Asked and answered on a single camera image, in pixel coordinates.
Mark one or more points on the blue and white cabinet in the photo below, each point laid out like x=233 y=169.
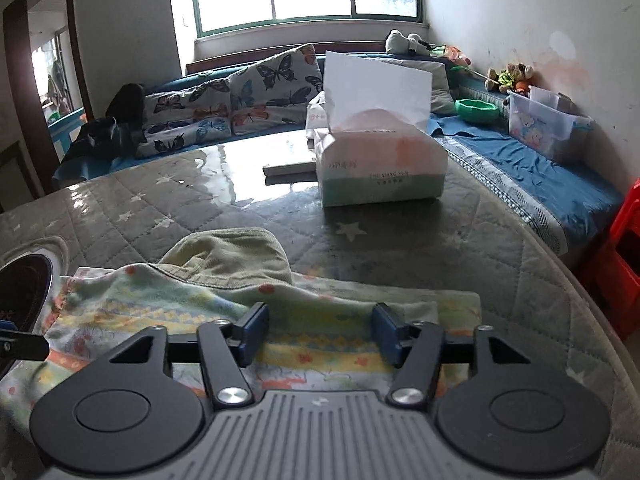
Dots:
x=65 y=132

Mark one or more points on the green bowl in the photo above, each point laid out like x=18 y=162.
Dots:
x=477 y=111

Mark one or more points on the dark wooden door frame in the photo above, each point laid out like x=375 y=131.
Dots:
x=15 y=85

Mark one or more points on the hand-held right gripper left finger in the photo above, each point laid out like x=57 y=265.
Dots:
x=254 y=335

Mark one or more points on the white plush toy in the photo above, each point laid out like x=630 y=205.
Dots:
x=407 y=42

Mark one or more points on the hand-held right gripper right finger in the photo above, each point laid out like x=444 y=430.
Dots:
x=389 y=335

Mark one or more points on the green printed garment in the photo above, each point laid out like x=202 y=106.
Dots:
x=325 y=320

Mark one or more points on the colourful toy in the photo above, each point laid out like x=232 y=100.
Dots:
x=452 y=56

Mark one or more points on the blue sofa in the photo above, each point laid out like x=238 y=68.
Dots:
x=525 y=160

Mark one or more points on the pink white tissue pack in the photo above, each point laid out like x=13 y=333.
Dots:
x=316 y=115
x=380 y=165

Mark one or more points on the black bag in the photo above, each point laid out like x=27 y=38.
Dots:
x=105 y=140

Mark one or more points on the red plastic stool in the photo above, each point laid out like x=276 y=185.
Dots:
x=617 y=260

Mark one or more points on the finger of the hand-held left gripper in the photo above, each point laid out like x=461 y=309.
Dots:
x=22 y=346

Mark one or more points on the grey pillow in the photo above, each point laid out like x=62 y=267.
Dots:
x=442 y=85

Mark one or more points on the clear storage box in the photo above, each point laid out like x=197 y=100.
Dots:
x=545 y=125

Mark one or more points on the green and brown plush toys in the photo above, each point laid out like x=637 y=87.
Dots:
x=510 y=79

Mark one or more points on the large butterfly print pillow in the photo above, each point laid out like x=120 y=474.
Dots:
x=275 y=90

